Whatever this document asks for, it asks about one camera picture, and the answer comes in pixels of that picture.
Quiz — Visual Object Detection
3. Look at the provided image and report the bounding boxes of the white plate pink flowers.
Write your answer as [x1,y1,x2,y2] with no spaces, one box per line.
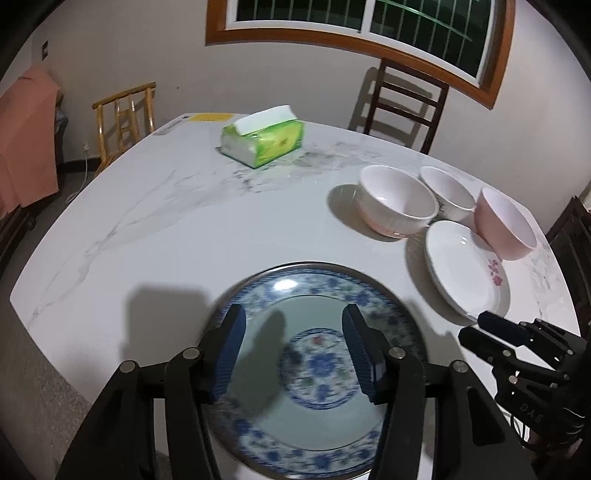
[425,220,511,321]

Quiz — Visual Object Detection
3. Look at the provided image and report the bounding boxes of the large pink bowl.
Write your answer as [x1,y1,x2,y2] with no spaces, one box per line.
[474,187,537,261]

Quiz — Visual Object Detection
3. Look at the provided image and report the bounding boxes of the large blue floral plate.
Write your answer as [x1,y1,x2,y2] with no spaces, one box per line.
[207,262,428,479]

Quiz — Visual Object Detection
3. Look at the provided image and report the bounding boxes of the white ribbed bowl blue base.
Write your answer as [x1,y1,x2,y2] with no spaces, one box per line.
[420,166,476,222]

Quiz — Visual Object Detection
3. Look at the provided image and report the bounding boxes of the white ribbed bowl pink base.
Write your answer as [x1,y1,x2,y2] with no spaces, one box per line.
[356,165,439,239]

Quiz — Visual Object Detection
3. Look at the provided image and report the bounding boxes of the dark wooden chair at right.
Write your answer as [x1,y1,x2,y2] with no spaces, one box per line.
[546,196,591,339]

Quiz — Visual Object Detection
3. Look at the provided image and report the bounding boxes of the dark wooden chair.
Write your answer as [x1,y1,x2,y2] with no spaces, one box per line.
[363,58,450,154]
[0,205,37,275]
[546,196,591,339]

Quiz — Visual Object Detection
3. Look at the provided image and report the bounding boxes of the dark wooden chair at left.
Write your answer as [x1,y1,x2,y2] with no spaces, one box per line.
[0,205,37,275]

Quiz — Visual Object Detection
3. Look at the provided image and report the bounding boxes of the green tissue pack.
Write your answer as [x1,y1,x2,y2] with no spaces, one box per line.
[219,105,304,169]

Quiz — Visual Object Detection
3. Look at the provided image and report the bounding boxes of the yellow label at table edge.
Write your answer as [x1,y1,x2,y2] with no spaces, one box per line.
[180,112,235,122]

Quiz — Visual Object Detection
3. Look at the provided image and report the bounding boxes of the pink cloth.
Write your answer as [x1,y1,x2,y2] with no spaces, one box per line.
[0,64,59,216]

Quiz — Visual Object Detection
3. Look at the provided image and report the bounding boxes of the bamboo chair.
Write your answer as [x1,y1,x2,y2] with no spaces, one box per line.
[92,82,156,176]

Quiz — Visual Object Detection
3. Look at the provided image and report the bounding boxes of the wooden framed window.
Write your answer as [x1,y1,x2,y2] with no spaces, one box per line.
[205,1,516,110]

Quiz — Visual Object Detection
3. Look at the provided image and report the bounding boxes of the white power cable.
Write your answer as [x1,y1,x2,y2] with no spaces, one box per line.
[64,143,93,205]

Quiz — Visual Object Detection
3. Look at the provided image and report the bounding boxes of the black wall switch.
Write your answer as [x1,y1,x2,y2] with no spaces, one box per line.
[41,41,49,61]

